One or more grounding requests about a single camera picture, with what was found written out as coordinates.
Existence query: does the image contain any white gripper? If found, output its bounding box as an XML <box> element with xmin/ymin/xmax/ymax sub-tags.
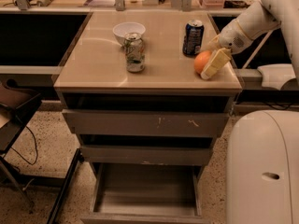
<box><xmin>200</xmin><ymin>21</ymin><xmax>252</xmax><ymax>80</ymax></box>

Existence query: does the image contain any orange fruit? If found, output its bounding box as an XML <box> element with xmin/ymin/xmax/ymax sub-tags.
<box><xmin>193</xmin><ymin>50</ymin><xmax>212</xmax><ymax>74</ymax></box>

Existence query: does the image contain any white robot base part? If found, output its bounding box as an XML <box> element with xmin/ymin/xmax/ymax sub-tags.
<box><xmin>258</xmin><ymin>63</ymin><xmax>295</xmax><ymax>91</ymax></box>

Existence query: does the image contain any dark chair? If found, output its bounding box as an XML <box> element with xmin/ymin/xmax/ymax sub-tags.
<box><xmin>0</xmin><ymin>79</ymin><xmax>41</xmax><ymax>211</ymax></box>

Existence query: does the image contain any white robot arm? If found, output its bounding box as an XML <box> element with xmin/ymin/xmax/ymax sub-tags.
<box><xmin>200</xmin><ymin>0</ymin><xmax>299</xmax><ymax>224</ymax></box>

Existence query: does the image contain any black cable on floor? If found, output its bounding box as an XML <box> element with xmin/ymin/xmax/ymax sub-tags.
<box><xmin>10</xmin><ymin>125</ymin><xmax>39</xmax><ymax>166</ymax></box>

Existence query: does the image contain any blue soda can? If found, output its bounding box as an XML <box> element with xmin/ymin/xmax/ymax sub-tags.
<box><xmin>182</xmin><ymin>20</ymin><xmax>204</xmax><ymax>56</ymax></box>

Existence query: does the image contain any black table leg bar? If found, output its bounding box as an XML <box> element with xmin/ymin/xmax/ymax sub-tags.
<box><xmin>47</xmin><ymin>148</ymin><xmax>82</xmax><ymax>224</ymax></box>

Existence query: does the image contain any white bowl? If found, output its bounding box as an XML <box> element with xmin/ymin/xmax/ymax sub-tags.
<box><xmin>112</xmin><ymin>21</ymin><xmax>146</xmax><ymax>45</ymax></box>

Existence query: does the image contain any top grey drawer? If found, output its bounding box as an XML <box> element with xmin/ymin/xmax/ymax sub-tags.
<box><xmin>63</xmin><ymin>109</ymin><xmax>228</xmax><ymax>137</ymax></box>

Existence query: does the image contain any white stick with tip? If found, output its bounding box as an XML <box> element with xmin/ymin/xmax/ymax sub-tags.
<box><xmin>241</xmin><ymin>30</ymin><xmax>274</xmax><ymax>69</ymax></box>

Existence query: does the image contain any middle grey drawer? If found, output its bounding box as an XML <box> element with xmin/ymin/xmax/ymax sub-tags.
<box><xmin>80</xmin><ymin>146</ymin><xmax>212</xmax><ymax>166</ymax></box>

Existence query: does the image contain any green white soda can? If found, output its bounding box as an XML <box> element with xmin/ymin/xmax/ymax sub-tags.
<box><xmin>123</xmin><ymin>33</ymin><xmax>145</xmax><ymax>73</ymax></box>

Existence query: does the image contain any grey drawer cabinet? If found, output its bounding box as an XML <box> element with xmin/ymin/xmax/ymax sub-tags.
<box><xmin>53</xmin><ymin>10</ymin><xmax>244</xmax><ymax>224</ymax></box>

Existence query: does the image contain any bottom grey open drawer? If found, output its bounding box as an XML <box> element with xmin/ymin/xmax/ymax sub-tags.
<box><xmin>81</xmin><ymin>163</ymin><xmax>210</xmax><ymax>224</ymax></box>

